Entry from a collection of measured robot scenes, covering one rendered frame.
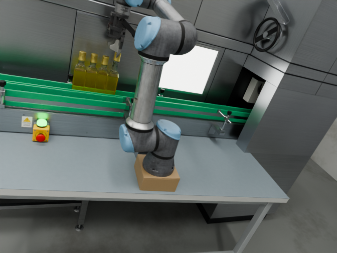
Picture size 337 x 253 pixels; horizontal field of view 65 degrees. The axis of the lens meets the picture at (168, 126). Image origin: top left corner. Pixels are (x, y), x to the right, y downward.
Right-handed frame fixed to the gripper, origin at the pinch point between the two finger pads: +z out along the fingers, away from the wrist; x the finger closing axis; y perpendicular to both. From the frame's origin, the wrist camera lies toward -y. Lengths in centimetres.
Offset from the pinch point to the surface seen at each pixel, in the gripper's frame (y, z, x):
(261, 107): -94, 11, 18
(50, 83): 30.8, 23.3, -2.8
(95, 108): 8.8, 26.5, 13.6
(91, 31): 13.4, -6.1, -11.8
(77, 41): 19.6, 1.0, -11.7
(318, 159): -338, 112, -73
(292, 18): -94, -43, 8
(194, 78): -57, 9, -13
